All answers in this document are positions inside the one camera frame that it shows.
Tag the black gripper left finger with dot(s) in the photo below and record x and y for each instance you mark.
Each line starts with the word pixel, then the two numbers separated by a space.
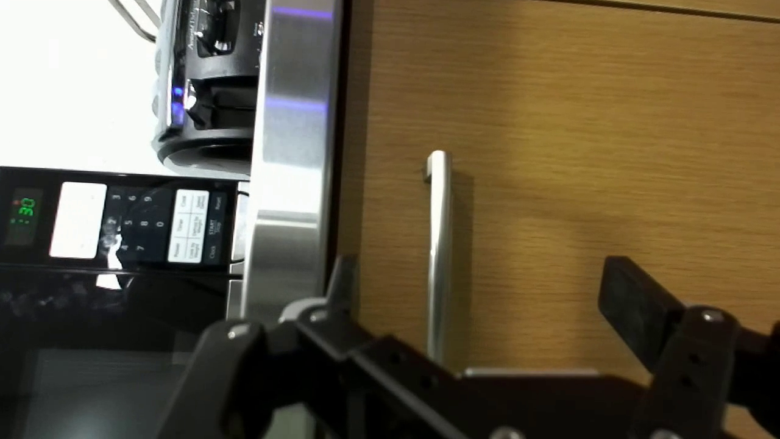
pixel 269 374

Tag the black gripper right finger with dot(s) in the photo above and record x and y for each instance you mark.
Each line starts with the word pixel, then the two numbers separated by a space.
pixel 697 366

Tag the wooden cupboard door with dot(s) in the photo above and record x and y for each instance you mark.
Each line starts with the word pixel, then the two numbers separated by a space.
pixel 759 4
pixel 585 163

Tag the black steel microwave oven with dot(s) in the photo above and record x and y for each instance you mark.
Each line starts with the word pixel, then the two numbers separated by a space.
pixel 80 381

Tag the black four-slot toaster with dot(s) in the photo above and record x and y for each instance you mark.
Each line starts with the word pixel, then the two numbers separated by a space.
pixel 214 99

